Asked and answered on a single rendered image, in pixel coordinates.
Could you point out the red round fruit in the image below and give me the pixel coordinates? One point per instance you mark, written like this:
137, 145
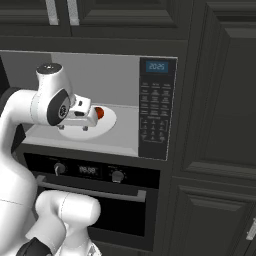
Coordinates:
100, 113

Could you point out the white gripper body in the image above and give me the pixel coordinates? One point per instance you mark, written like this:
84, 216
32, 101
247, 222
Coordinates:
87, 120

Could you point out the grey oven knob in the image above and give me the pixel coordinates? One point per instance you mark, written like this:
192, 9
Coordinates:
117, 176
59, 169

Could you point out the black microwave oven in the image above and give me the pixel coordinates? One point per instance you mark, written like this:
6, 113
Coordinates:
156, 110

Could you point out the tall dark grey cupboard door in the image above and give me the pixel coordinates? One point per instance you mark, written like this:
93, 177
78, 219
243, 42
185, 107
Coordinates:
223, 93

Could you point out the white round microwave plate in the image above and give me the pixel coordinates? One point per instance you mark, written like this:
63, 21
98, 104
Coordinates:
106, 128

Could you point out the black oven door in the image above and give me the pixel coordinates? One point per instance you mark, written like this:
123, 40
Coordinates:
126, 213

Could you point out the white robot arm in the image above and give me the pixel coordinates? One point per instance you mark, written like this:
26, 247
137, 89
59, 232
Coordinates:
16, 186

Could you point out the black microwave door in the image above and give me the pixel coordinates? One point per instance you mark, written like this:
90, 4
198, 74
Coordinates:
3, 78

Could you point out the black built-in oven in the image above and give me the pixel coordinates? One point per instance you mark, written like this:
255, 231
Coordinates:
133, 200

